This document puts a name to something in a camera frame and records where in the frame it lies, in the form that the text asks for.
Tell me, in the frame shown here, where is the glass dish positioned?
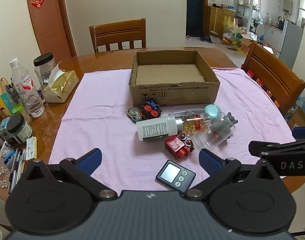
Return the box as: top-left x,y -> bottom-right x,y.
0,166 -> 11,187

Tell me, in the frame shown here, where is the clear jar with black lid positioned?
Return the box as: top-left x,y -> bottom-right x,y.
33,52 -> 55,90

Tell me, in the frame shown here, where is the grey elephant toy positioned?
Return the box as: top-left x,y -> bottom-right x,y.
209,112 -> 238,139

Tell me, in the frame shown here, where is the clear water bottle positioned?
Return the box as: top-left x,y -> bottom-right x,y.
9,58 -> 45,118

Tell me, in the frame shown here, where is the gold tissue box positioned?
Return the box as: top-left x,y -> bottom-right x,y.
42,61 -> 79,103

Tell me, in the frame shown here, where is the row of pens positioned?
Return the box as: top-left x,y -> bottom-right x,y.
7,147 -> 27,193

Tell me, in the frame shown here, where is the pile of yellow bags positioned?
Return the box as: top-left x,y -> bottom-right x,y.
222,16 -> 243,46

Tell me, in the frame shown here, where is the capsule bottle with silver cap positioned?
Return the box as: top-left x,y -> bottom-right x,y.
175,114 -> 213,133

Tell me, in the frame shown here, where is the dark jar with black lid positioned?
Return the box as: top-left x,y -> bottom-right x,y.
6,113 -> 33,145

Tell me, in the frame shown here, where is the wooden cabinet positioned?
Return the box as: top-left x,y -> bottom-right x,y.
209,6 -> 236,37

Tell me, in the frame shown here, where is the teal egg-shaped case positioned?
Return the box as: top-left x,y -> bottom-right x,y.
204,104 -> 221,118

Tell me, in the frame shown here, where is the white plastic bottle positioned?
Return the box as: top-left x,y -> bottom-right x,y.
136,115 -> 179,142

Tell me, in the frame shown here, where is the red toy train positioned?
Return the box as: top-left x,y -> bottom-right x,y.
164,133 -> 195,160

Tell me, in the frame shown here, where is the wooden chair with red boxes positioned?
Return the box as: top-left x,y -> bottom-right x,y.
241,41 -> 305,115

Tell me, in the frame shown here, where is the black toy train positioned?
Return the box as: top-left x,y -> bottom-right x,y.
139,100 -> 163,121

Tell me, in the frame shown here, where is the wooden chair with metal chain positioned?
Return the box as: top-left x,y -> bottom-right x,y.
89,18 -> 146,53

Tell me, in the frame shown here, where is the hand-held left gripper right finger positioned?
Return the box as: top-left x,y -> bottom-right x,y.
184,149 -> 280,201

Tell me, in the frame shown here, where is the clear plastic jar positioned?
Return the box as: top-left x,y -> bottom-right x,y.
192,114 -> 236,151

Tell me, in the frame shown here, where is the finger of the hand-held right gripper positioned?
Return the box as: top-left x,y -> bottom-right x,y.
292,127 -> 305,139
249,140 -> 305,157

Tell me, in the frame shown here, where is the grey refrigerator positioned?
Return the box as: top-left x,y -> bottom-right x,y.
277,19 -> 304,67

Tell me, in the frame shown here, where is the clear correction tape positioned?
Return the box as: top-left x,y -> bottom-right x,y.
127,106 -> 143,124

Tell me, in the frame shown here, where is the clear pencil lead case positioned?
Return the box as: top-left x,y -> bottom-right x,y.
171,108 -> 205,117

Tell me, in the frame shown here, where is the pink cloth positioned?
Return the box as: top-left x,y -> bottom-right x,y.
49,67 -> 296,190

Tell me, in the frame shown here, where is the white paper packet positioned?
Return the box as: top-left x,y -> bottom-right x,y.
25,136 -> 38,159

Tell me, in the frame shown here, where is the pen holder with pens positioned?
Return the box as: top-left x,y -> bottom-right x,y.
0,77 -> 21,105

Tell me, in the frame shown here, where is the wooden door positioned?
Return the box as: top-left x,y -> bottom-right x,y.
24,0 -> 77,57

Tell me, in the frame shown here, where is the green capped bottle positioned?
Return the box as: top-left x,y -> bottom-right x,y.
12,103 -> 32,124

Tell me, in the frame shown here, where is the black digital timer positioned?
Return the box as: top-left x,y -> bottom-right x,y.
156,159 -> 196,190

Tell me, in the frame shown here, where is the brown cardboard box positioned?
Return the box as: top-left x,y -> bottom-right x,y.
129,50 -> 221,106

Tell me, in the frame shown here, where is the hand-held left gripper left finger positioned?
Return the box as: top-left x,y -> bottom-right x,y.
22,148 -> 117,202

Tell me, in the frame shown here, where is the teal carton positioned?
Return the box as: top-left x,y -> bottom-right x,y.
0,92 -> 18,117

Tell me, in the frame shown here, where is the open floor cardboard box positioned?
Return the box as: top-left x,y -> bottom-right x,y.
239,34 -> 258,53

